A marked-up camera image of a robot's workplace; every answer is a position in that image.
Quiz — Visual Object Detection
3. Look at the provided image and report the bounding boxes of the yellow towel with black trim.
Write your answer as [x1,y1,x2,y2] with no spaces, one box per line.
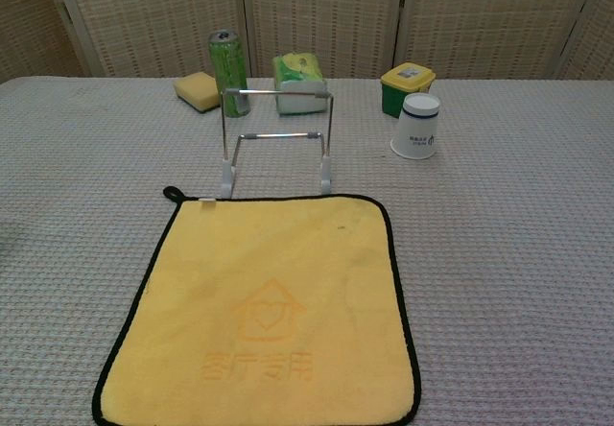
[91,185,422,426]

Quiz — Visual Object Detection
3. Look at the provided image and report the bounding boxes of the green tissue pack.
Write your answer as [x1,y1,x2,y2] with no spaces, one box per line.
[272,51,330,118]

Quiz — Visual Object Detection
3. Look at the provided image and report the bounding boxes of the white paper cup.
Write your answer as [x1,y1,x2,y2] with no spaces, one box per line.
[389,92,441,160]

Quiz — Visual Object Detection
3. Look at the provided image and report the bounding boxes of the green bin with yellow lid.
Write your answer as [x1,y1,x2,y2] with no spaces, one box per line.
[380,61,437,119]

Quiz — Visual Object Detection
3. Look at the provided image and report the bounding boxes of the green drink can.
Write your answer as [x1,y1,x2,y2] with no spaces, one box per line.
[207,30,250,119]

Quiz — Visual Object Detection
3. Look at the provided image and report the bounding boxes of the yellow sponge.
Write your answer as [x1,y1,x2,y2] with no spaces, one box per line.
[173,71,223,114]

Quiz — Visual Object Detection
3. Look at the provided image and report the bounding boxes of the metal wire rack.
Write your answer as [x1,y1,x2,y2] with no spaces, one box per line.
[218,86,336,200]

